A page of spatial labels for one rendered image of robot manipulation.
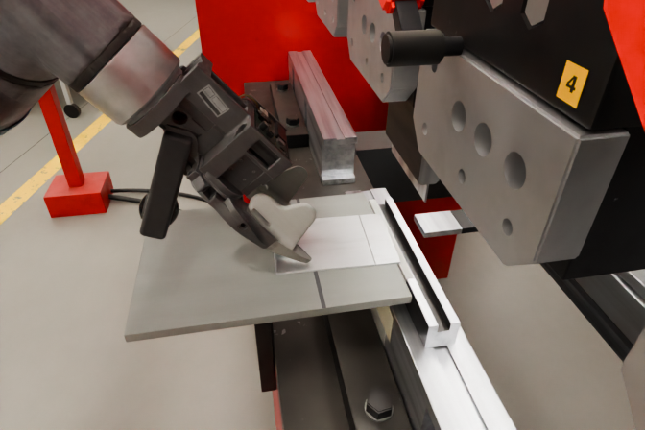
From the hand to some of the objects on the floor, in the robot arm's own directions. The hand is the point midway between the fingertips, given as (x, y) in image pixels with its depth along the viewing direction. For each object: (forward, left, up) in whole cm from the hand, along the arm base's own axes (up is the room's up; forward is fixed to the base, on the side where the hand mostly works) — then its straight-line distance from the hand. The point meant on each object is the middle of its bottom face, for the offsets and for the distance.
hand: (293, 238), depth 49 cm
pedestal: (-124, +139, -101) cm, 211 cm away
